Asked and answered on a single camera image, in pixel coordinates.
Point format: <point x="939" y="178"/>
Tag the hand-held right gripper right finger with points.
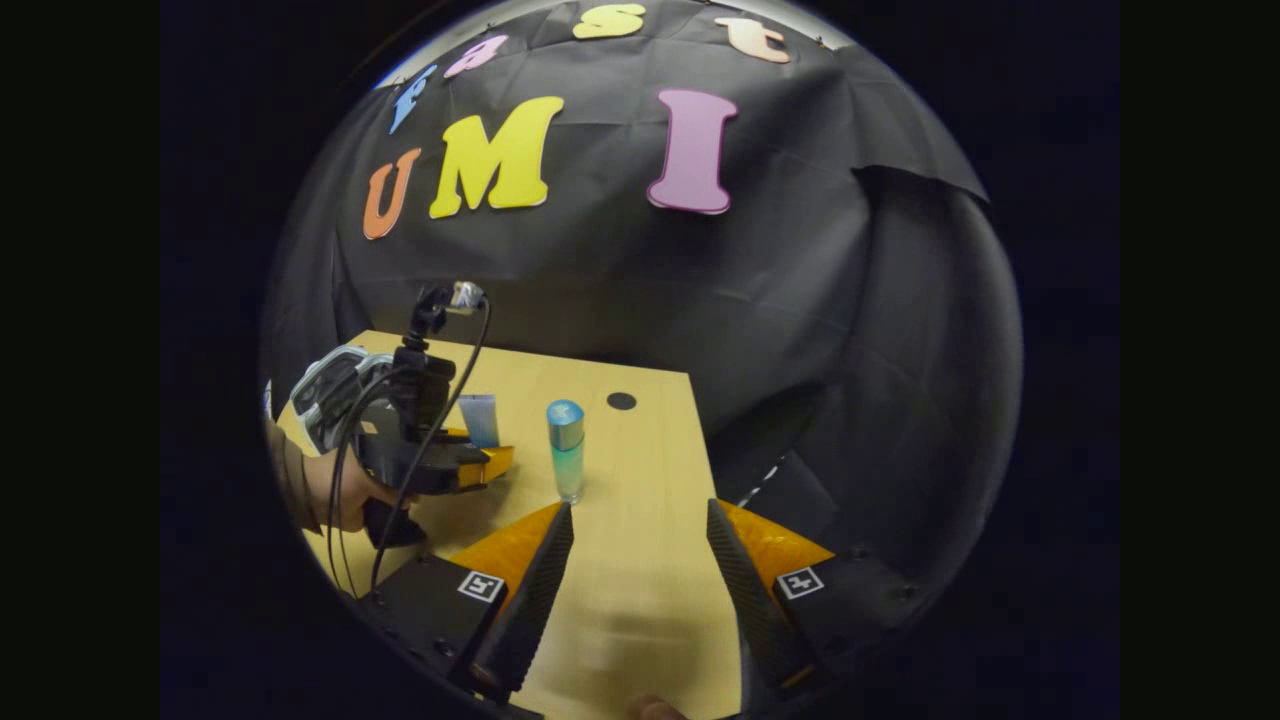
<point x="755" y="600"/>

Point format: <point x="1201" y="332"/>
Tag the light blue tube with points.
<point x="480" y="420"/>

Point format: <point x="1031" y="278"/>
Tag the black backdrop cloth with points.
<point x="620" y="280"/>

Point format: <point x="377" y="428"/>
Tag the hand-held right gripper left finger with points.
<point x="530" y="610"/>

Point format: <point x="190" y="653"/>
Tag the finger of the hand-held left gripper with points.
<point x="480" y="463"/>

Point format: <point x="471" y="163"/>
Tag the teal bottle with silver cap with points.
<point x="566" y="450"/>

